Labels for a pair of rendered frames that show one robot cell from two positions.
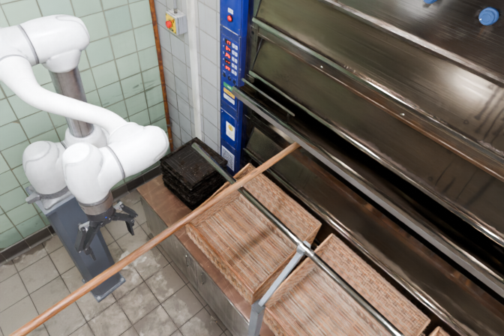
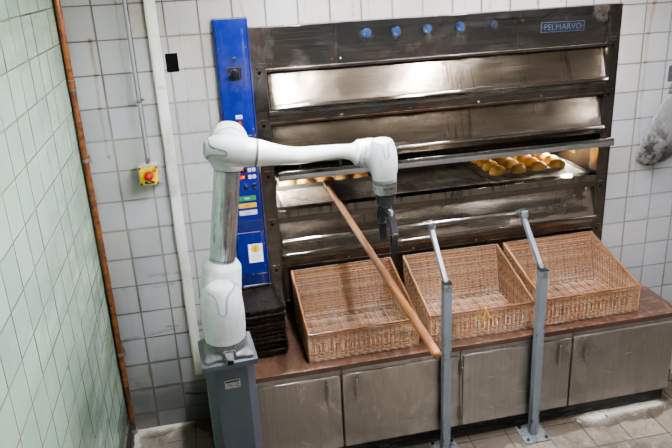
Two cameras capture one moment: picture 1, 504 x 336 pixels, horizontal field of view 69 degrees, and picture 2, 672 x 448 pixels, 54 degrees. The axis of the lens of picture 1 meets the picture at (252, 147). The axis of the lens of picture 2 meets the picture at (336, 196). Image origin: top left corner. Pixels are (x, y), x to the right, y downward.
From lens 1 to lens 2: 253 cm
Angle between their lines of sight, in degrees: 52
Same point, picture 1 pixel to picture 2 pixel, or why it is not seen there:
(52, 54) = not seen: hidden behind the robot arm
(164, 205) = (258, 370)
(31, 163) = (232, 294)
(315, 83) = (338, 131)
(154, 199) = not seen: hidden behind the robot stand
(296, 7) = (304, 83)
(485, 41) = (430, 41)
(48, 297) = not seen: outside the picture
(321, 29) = (333, 86)
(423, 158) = (434, 127)
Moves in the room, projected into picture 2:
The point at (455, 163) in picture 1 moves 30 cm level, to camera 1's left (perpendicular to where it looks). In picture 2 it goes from (449, 117) to (423, 130)
